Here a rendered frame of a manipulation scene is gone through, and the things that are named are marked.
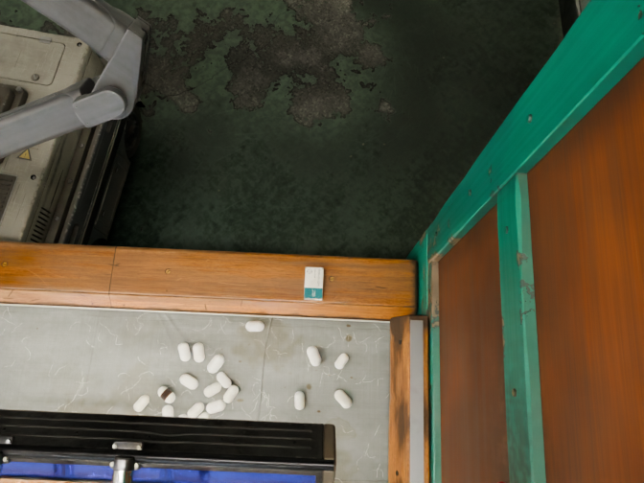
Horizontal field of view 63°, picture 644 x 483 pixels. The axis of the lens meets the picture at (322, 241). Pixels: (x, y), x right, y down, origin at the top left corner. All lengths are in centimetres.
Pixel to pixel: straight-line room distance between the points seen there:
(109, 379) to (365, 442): 49
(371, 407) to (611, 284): 68
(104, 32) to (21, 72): 94
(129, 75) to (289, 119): 125
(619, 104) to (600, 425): 22
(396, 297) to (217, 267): 35
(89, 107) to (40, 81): 88
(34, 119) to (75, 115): 6
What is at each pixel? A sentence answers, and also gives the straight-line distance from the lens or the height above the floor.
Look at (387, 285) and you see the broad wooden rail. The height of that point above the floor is 76.
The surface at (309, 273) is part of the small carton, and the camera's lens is 99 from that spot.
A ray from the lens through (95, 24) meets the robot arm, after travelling 80.
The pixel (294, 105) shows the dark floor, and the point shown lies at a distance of 202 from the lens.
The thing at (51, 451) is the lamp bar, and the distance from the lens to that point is 71.
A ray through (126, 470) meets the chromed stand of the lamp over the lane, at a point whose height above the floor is 112.
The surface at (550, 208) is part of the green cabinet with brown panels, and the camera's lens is 51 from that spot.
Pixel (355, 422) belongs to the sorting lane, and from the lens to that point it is 102.
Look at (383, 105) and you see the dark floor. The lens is 203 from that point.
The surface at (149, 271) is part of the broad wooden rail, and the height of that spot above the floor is 76.
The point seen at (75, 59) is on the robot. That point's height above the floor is 47.
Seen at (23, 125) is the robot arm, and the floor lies 106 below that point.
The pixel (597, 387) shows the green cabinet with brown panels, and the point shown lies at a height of 137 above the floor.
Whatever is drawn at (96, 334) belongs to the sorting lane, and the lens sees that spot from 110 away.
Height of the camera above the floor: 175
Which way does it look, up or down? 75 degrees down
